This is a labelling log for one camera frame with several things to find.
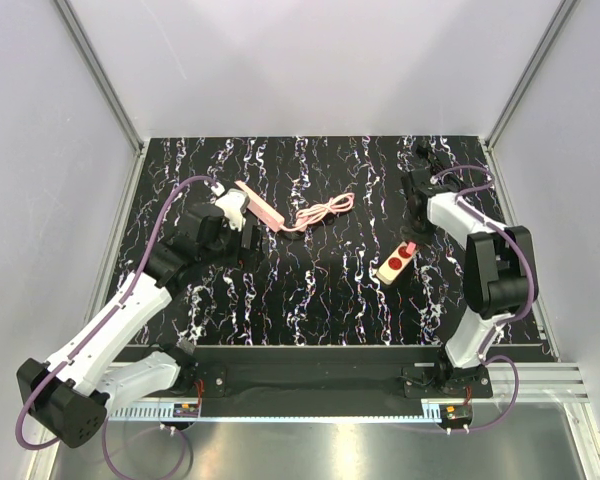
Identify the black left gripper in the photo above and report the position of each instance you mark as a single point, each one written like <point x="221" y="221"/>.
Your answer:
<point x="247" y="258"/>

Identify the pink power strip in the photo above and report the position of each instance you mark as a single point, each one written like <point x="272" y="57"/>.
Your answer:
<point x="261" y="209"/>

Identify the beige red power strip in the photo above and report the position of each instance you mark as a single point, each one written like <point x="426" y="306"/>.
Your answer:
<point x="395" y="264"/>

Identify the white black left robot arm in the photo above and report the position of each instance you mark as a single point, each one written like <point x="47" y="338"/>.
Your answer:
<point x="71" y="393"/>

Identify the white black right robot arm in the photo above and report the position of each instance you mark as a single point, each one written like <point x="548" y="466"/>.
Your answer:
<point x="499" y="275"/>

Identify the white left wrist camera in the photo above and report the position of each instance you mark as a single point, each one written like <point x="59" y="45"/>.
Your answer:
<point x="233" y="202"/>

